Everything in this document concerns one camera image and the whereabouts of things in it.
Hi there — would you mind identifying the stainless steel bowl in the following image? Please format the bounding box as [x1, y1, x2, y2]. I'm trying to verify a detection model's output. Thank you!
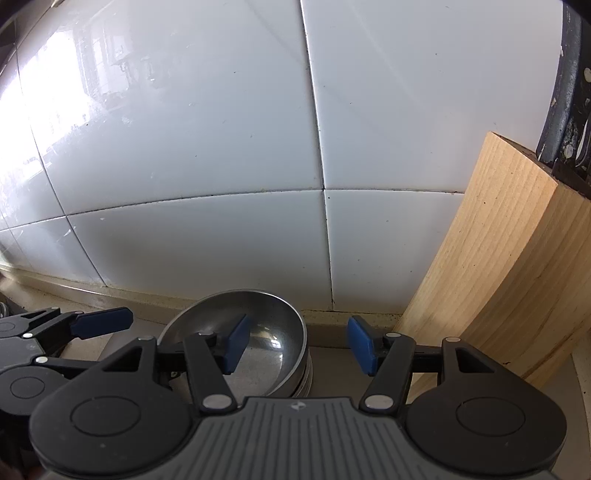
[290, 353, 314, 398]
[158, 290, 308, 403]

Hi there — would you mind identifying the wooden knife block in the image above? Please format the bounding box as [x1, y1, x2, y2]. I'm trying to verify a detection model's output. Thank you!
[396, 132, 590, 387]

